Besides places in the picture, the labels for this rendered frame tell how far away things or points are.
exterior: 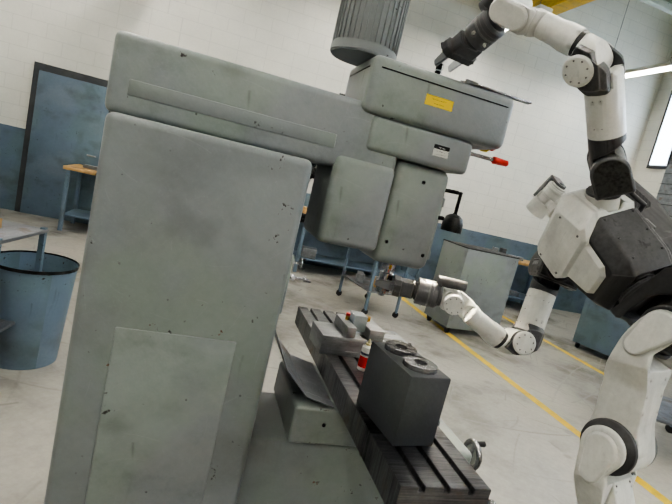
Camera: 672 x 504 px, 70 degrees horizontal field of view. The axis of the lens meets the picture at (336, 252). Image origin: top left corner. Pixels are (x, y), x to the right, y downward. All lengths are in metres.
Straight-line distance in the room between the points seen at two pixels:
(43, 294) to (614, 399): 2.88
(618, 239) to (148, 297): 1.23
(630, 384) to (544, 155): 8.73
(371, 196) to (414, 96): 0.31
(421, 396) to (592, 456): 0.50
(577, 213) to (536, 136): 8.48
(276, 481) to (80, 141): 6.98
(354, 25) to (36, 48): 7.18
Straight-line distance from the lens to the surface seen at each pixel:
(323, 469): 1.65
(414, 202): 1.48
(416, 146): 1.45
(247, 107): 1.35
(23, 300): 3.28
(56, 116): 8.18
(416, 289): 1.58
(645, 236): 1.52
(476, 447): 2.02
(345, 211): 1.39
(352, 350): 1.74
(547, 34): 1.42
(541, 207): 1.65
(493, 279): 6.30
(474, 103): 1.53
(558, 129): 10.23
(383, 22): 1.48
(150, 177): 1.23
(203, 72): 1.35
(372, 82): 1.41
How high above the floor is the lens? 1.53
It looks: 8 degrees down
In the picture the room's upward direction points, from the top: 13 degrees clockwise
